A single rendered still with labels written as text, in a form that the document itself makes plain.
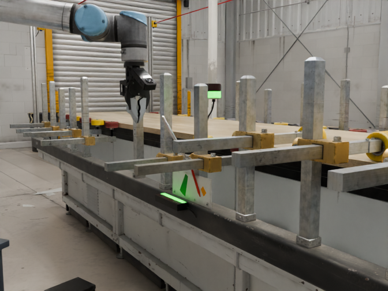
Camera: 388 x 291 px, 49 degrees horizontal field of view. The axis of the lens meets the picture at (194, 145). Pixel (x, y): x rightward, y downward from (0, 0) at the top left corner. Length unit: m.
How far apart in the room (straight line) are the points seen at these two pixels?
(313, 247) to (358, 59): 8.38
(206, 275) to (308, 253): 0.99
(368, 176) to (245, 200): 0.60
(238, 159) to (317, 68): 0.32
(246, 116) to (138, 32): 0.50
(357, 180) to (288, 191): 0.75
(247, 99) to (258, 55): 9.87
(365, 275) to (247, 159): 0.35
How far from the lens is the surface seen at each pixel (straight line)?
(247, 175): 1.26
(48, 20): 1.40
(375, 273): 1.02
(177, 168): 1.37
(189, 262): 2.13
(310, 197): 1.08
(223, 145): 1.15
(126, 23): 1.50
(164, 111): 1.65
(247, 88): 1.23
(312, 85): 1.06
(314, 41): 10.03
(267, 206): 1.54
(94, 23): 1.36
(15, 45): 9.07
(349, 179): 0.70
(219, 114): 3.23
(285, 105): 10.46
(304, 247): 1.12
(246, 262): 1.37
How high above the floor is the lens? 1.08
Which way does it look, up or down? 7 degrees down
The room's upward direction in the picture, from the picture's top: straight up
